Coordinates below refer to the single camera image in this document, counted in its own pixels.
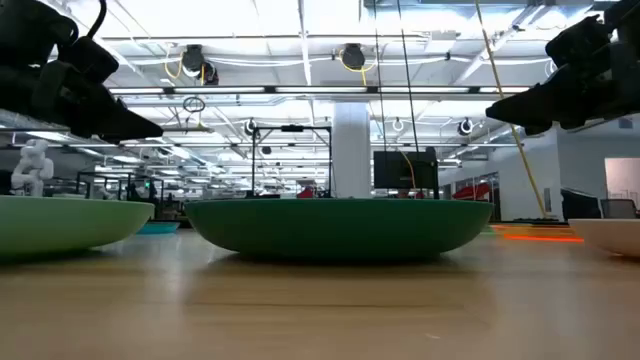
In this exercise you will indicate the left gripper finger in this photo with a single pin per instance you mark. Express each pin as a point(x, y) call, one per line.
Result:
point(120, 131)
point(132, 114)

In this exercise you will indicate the small translucent cyan plate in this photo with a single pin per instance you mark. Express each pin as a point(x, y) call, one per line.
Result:
point(160, 228)

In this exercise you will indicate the large light green plate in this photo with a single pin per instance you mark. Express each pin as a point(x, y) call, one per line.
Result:
point(65, 225)

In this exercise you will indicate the small translucent orange plate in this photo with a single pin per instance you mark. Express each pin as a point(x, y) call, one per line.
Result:
point(545, 239)

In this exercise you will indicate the pale pink plastic plate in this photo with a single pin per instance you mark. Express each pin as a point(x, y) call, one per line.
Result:
point(615, 237)

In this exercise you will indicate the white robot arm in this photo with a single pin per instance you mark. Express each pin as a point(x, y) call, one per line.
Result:
point(32, 170)

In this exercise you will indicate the black workstation rig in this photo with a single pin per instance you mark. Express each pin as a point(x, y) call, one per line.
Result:
point(131, 192)

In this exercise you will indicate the black air purifier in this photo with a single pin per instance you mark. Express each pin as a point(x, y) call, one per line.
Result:
point(580, 207)

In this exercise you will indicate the red object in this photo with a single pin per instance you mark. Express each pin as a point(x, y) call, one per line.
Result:
point(472, 192)

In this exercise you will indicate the grey office chair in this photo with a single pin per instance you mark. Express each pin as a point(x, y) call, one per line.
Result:
point(619, 209)

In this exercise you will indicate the black monitor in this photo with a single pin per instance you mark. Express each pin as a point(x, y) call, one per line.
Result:
point(400, 170)

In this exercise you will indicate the white building column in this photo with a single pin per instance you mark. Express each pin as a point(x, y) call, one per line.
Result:
point(351, 150)

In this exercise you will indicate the long ceiling light strip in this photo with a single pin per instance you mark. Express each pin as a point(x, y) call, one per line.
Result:
point(320, 90)

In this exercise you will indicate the large dark green plate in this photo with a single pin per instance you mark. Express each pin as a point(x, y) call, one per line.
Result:
point(340, 230)

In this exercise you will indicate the black tall frame rig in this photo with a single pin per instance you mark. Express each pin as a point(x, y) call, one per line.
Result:
point(253, 160)

